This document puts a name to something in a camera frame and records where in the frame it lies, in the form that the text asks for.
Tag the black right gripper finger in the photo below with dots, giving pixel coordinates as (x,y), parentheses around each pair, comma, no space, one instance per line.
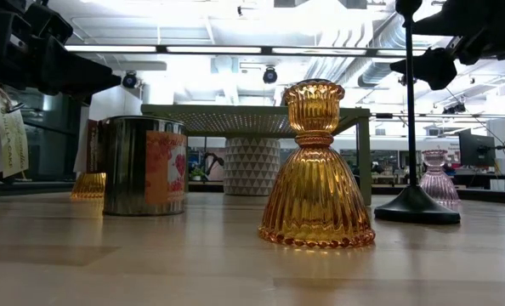
(427,68)

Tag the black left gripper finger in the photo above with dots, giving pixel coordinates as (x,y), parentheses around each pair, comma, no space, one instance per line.
(74,72)

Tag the amber glass candle holder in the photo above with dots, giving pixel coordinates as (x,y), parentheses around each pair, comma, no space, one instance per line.
(316,191)
(86,187)

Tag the pink glass candle holder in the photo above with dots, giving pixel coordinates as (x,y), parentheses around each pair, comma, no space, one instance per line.
(439,183)

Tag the candle tin red heart label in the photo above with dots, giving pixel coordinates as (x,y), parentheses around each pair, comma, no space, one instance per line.
(142,166)

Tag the black tall candlestick holder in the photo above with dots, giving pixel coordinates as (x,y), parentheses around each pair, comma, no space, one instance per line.
(414,208)

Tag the black ceiling spot lamp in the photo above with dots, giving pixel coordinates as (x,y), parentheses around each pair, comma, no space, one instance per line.
(270,75)
(129,80)

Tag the black computer monitor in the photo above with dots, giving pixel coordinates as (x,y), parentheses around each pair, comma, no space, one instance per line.
(475,149)

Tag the overhead light bar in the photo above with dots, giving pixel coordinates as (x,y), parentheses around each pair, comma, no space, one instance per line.
(218,49)

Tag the white geometric plant pot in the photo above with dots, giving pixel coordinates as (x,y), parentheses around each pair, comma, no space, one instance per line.
(252,166)

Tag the black aluminium table frame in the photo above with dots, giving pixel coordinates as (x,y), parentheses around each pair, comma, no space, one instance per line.
(490,195)

